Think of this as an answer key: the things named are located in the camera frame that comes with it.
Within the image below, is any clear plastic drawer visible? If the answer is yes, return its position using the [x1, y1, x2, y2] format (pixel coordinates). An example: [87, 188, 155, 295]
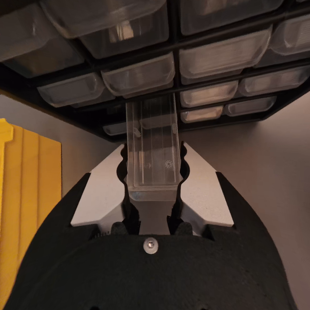
[125, 93, 184, 203]

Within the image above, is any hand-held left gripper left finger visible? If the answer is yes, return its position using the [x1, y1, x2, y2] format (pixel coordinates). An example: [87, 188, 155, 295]
[70, 142, 140, 235]

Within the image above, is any yellow plastic bin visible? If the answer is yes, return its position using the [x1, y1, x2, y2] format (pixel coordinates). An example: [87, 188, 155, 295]
[0, 118, 62, 302]

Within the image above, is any set of clear cabinet drawers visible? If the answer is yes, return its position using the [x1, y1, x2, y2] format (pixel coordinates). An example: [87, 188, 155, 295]
[0, 0, 310, 136]

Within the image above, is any black drawer cabinet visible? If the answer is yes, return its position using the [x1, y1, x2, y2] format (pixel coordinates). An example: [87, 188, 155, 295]
[0, 0, 310, 144]

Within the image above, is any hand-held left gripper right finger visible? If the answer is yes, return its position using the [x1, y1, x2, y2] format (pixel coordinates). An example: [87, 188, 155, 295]
[166, 141, 234, 236]

